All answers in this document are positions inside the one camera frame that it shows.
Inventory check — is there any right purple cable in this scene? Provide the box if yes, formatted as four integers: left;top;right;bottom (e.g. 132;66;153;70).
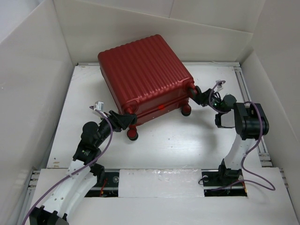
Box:
203;79;276;193

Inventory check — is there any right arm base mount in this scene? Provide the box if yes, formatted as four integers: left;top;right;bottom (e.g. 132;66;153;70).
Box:
198;169;248;197

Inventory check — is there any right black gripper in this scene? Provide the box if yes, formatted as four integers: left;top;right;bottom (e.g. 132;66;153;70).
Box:
188;88;223;113

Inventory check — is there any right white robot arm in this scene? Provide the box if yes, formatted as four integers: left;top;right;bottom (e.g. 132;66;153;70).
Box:
189;86;269;186

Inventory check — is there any red hard-shell suitcase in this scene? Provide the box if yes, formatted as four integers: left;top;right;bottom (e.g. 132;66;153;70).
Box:
97;34;197;141

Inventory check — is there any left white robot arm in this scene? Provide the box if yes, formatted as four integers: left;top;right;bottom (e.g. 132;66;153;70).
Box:
22;107;137;225

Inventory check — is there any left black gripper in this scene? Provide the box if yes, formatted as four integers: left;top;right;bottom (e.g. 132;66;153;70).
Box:
94;110;134;147

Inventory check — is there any purple cable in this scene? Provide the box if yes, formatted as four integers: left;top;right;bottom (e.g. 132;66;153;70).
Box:
203;79;276;193
21;110;117;225

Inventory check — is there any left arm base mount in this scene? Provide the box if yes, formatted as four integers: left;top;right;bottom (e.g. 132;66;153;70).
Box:
85;170;120;198

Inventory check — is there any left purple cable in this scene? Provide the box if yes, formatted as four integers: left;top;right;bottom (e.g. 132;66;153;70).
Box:
21;110;117;225

